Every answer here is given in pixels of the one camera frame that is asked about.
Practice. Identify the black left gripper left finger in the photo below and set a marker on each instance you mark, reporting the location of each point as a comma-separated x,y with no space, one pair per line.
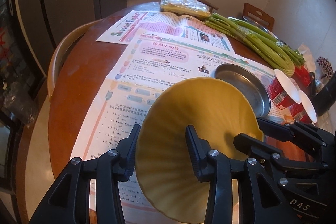
67,200

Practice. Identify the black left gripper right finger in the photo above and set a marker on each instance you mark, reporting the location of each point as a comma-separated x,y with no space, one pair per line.
223,179

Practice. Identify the yellow scalloped bowl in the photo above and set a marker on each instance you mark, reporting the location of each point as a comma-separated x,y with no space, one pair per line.
218,111

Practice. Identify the red paper cup far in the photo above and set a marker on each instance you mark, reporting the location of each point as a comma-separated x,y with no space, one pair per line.
304,111

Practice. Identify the red paper cup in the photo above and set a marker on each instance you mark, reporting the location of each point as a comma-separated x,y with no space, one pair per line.
304,111
282,91

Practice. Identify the red paper cup near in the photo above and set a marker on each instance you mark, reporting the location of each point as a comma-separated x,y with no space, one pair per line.
282,91

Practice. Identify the round metal plate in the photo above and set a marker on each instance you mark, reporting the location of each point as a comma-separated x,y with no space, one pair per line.
248,84

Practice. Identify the green celery bunch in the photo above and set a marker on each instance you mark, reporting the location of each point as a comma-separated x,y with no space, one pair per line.
273,51

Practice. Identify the metal plate on far chair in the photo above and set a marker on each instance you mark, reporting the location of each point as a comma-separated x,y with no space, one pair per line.
253,22

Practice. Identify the brown wooden chair far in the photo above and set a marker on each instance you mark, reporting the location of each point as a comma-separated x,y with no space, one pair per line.
258,15

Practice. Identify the large colourful newspaper sheet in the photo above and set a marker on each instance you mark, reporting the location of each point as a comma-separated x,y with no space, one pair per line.
150,64

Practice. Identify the far colourful newspaper sheet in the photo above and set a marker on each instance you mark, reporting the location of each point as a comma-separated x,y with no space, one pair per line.
184,26

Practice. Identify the plastic bag of corn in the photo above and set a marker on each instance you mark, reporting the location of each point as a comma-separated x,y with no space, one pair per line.
200,9

